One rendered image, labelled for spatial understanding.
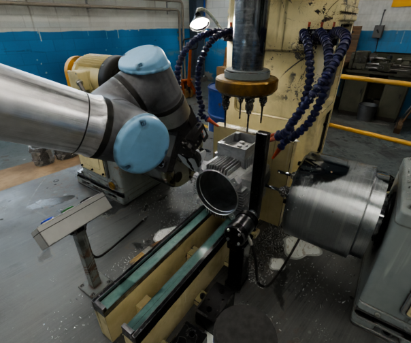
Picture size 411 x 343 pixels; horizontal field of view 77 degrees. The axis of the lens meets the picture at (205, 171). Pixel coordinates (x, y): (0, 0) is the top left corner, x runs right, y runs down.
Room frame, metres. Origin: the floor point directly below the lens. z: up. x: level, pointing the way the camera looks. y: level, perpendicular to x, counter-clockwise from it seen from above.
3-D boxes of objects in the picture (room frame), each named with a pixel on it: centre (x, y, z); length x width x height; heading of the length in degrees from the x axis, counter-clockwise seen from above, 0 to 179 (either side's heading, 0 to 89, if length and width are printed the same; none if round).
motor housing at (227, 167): (0.74, -0.09, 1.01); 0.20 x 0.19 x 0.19; 144
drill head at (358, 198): (0.56, -0.37, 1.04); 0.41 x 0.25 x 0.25; 55
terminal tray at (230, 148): (0.77, -0.11, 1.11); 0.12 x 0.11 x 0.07; 144
